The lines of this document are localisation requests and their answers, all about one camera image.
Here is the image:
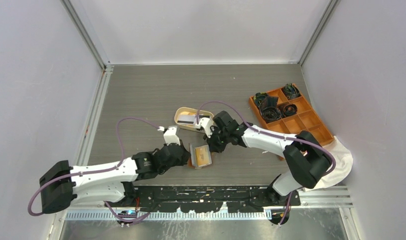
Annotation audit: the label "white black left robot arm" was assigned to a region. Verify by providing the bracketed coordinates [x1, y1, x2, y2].
[39, 143, 191, 214]

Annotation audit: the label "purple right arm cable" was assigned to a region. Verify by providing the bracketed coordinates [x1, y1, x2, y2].
[195, 100, 337, 178]

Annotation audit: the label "dark green item bundle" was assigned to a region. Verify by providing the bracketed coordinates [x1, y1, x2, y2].
[282, 83, 300, 100]

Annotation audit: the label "orange compartment organizer box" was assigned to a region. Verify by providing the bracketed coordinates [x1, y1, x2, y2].
[248, 83, 334, 146]

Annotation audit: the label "white bucket hat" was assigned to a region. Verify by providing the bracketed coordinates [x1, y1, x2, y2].
[315, 136, 354, 189]

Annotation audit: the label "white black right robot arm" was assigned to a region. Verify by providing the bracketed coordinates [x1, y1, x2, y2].
[199, 111, 335, 206]

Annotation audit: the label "brown leather card holder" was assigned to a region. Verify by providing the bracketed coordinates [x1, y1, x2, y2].
[188, 143, 213, 169]

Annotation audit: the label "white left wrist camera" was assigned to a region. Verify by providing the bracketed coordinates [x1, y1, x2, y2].
[163, 125, 181, 145]

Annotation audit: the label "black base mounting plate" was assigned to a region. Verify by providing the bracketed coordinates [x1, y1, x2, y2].
[104, 184, 302, 215]

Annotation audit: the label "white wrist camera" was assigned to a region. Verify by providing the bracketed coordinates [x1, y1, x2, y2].
[193, 117, 214, 138]
[163, 125, 181, 145]

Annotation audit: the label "cream oval tray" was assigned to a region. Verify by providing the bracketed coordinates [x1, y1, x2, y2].
[174, 107, 214, 137]

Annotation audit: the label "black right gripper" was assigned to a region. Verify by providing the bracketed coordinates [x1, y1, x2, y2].
[203, 126, 230, 153]

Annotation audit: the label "gold card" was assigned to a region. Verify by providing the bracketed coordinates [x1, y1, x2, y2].
[195, 145, 212, 167]

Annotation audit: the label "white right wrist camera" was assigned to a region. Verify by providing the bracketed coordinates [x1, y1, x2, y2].
[193, 117, 214, 138]

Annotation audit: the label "white cards in tray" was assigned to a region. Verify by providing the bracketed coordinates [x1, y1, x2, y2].
[176, 114, 196, 126]

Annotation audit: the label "blue yellow item bundle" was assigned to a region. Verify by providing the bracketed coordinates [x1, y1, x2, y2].
[252, 92, 269, 107]

